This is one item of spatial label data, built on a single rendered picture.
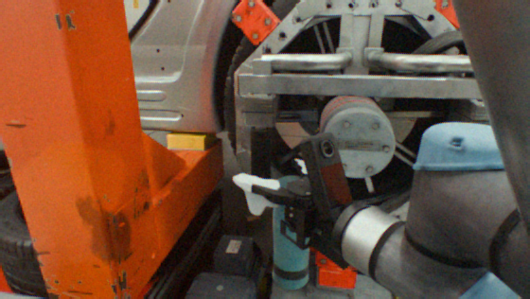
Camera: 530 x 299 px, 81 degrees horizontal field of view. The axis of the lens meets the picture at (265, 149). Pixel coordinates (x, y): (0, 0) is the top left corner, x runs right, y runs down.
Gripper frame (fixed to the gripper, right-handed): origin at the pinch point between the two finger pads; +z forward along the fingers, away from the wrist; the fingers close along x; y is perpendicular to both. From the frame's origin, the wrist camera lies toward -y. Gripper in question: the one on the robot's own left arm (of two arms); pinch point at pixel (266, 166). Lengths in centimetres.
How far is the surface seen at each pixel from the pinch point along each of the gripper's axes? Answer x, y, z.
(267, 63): 1.7, -16.8, 2.0
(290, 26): 16.3, -23.0, 14.2
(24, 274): -44, 44, 60
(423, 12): 34.4, -25.3, -4.2
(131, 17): 104, -51, 516
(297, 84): 5.2, -13.6, -1.5
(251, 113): -2.0, -9.3, 1.4
